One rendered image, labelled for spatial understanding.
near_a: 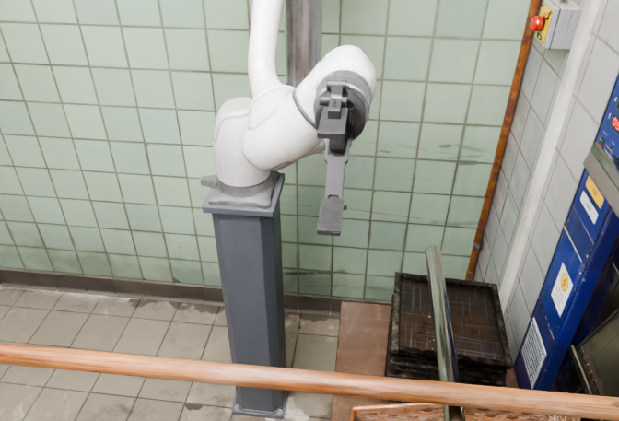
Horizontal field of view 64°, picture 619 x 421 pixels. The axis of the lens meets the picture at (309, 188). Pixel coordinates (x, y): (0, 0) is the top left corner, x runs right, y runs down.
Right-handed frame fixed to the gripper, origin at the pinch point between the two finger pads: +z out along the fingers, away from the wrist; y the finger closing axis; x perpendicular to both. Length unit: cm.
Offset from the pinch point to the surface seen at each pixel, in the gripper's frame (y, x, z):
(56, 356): 29.0, 39.4, 6.9
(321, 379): 28.8, 0.1, 6.4
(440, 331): 32.0, -18.1, -7.1
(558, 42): 7, -51, -82
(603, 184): 8.9, -40.2, -18.0
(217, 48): 23, 49, -117
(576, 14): -1, -53, -82
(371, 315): 91, -10, -64
